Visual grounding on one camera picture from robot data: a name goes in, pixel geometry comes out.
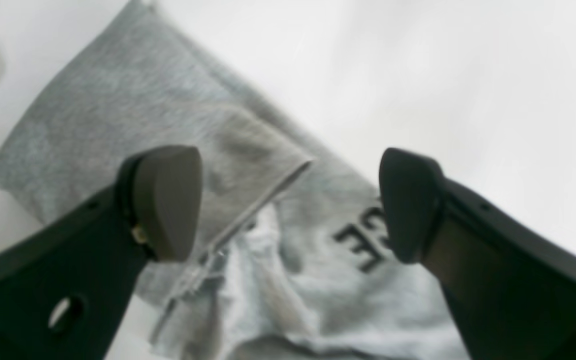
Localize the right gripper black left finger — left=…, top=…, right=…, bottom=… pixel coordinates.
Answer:
left=0, top=145, right=202, bottom=360

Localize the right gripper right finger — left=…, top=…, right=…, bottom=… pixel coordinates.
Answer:
left=379, top=148, right=576, bottom=360

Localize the grey T-shirt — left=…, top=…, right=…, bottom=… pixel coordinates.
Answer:
left=0, top=0, right=469, bottom=360

